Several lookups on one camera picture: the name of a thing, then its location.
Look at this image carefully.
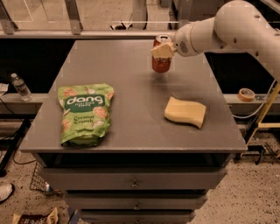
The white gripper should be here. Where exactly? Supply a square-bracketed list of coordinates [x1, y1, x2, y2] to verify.
[150, 23, 198, 58]

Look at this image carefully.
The red coke can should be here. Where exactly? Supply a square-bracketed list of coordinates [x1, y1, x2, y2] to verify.
[151, 35, 172, 73]

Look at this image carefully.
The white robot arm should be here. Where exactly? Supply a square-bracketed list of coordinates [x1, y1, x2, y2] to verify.
[151, 0, 280, 81]

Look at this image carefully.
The yellow sponge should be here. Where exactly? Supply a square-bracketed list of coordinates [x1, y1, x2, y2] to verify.
[164, 97, 207, 129]

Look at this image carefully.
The roll of tape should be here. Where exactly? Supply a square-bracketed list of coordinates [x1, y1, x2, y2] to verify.
[238, 88, 255, 102]

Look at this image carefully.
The green dang chips bag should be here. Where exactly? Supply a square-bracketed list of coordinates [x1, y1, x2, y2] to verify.
[58, 84, 115, 147]

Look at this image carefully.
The grey drawer cabinet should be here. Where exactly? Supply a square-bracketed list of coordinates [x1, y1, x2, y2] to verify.
[20, 40, 246, 224]

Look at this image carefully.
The clear water bottle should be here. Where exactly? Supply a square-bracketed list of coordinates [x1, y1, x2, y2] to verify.
[10, 73, 32, 102]

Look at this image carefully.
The metal railing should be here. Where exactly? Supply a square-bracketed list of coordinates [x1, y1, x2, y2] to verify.
[0, 0, 280, 40]

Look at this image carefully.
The brown snack bag on floor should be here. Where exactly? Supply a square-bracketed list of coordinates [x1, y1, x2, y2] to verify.
[11, 208, 59, 224]

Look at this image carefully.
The white shoe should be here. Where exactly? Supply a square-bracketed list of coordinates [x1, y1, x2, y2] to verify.
[0, 183, 14, 203]

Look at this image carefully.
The yellow stand frame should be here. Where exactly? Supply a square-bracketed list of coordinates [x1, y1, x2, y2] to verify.
[245, 83, 280, 145]

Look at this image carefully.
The wire basket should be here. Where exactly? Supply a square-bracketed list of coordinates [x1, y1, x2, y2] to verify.
[30, 163, 53, 193]

